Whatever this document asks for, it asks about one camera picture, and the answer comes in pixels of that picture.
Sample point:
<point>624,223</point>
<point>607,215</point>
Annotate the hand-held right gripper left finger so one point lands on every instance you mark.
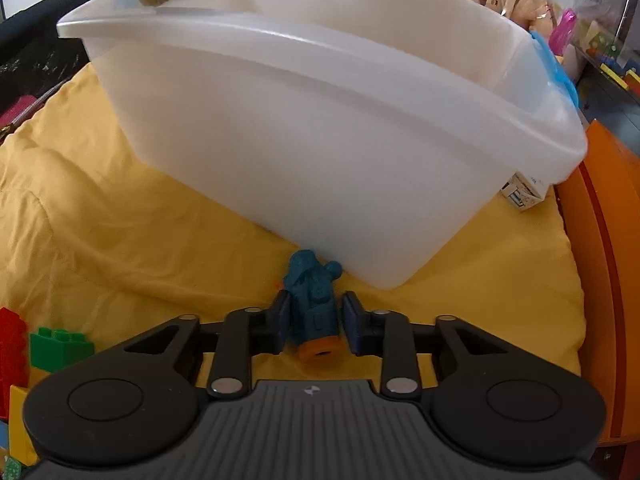
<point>281,322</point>

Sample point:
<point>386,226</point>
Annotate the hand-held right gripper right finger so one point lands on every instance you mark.
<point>352,322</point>

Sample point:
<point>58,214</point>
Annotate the teal toy figure orange base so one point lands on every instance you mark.
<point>312,305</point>

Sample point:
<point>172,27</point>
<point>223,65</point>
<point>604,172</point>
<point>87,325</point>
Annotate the white plastic bin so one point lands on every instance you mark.
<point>300,135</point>

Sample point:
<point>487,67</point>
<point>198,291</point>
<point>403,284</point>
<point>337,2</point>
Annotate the green building block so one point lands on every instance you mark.
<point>60,352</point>

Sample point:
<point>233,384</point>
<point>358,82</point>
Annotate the red translucent building block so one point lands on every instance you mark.
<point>11,355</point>

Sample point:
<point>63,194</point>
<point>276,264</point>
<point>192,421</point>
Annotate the black bag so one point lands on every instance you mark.
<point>40,50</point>

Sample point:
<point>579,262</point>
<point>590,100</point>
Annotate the yellow cloth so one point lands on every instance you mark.
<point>125,235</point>

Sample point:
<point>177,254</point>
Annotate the small white carton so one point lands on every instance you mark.
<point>525,192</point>

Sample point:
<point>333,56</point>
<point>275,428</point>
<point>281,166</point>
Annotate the orange desk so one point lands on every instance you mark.
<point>610,270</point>

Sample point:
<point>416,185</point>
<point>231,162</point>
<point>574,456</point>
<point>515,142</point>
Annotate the yellow building block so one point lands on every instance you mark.
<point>20,425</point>

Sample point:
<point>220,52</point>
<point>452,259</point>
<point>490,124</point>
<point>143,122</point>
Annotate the green speckled piece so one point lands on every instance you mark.
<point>12,469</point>

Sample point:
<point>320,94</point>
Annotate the blue plastic item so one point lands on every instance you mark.
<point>555,70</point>

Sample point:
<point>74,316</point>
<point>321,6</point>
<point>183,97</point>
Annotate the pink toy piece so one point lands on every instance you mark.
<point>564,30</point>

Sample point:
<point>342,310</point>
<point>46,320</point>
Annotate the pile of colourful blocks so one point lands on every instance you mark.
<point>612,55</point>

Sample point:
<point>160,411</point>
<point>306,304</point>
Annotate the clear plastic box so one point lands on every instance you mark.
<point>600,5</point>

